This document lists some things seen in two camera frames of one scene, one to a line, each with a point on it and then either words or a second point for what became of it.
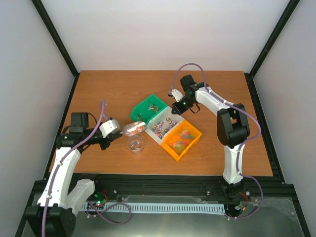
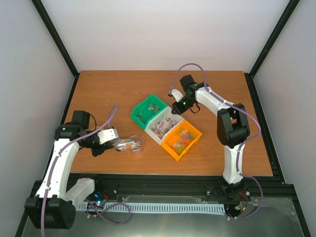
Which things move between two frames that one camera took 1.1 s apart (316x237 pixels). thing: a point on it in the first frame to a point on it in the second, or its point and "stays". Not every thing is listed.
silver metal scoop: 134,128 to 122,146
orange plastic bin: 182,139 stays
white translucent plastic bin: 159,127 stays
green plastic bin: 147,108 stays
